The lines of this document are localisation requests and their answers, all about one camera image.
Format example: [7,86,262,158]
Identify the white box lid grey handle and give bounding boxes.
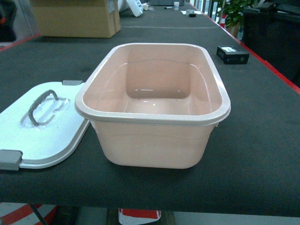
[0,80,90,171]

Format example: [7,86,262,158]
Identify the pink plastic storage box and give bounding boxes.
[75,43,231,169]

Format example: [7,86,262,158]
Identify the cardboard box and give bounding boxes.
[30,0,120,38]

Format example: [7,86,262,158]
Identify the small black digital device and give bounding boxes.
[216,45,249,65]

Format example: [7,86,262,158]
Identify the red white striped bollard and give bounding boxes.
[118,209,162,225]

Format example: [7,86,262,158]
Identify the white paper cup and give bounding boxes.
[173,1,180,10]

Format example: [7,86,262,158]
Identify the black mat on table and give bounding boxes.
[0,7,300,217]

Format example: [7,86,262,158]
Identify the red white traffic cone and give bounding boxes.
[220,14,226,29]

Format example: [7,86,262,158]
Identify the green potted plant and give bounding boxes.
[217,0,257,37]

